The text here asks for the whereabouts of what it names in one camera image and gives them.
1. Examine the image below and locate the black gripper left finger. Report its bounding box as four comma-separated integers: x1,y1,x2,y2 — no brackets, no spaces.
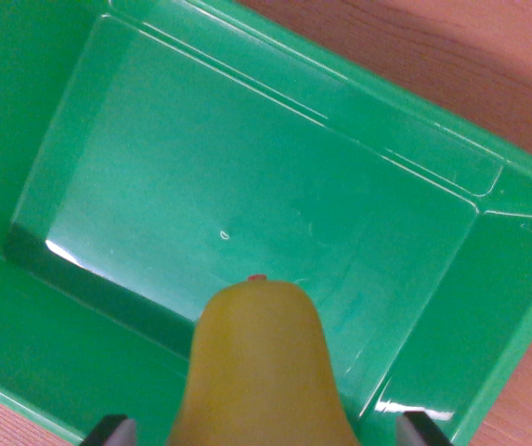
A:
77,413,136,446

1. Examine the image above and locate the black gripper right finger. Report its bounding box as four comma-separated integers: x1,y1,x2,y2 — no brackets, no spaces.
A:
396,409,455,446

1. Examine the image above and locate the yellow-green toy pear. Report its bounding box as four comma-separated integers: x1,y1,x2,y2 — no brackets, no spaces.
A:
164,273,363,446

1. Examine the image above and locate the green plastic bin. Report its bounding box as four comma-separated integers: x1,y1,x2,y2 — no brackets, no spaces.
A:
0,0,532,446

